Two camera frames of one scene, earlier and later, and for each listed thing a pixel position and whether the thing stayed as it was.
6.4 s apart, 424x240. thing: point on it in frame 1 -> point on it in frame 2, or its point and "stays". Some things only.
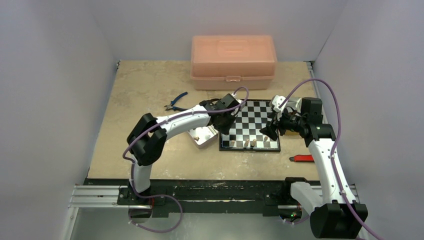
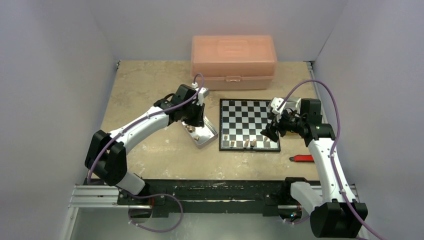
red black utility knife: (302, 158) stays
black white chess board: (244, 135) stays
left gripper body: (225, 125) -> (189, 116)
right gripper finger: (269, 131) stays
